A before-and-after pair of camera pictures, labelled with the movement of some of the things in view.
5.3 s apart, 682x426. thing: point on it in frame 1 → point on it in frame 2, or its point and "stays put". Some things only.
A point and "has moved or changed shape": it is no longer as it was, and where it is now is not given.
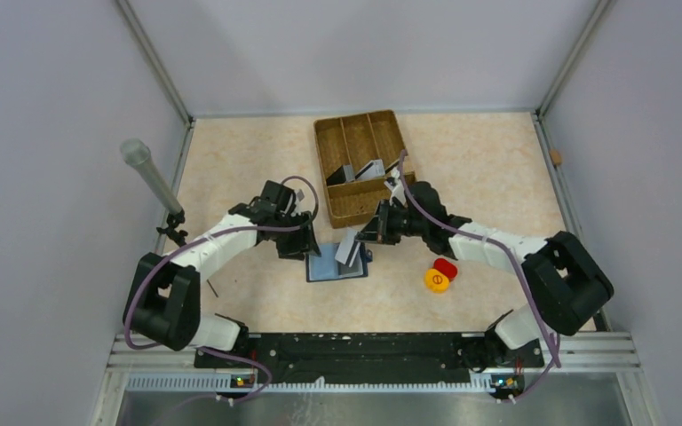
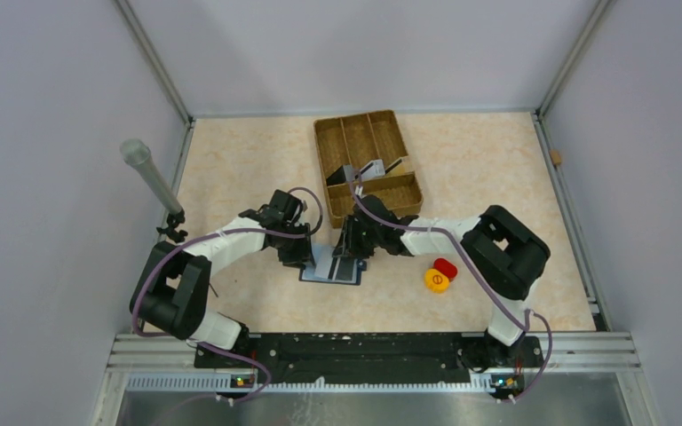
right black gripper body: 401,223 → 360,242
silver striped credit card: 346,245 has moved or changed shape
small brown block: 556,156 stays put
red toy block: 446,267 stays put
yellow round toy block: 436,281 stays put
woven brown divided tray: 357,153 stays put
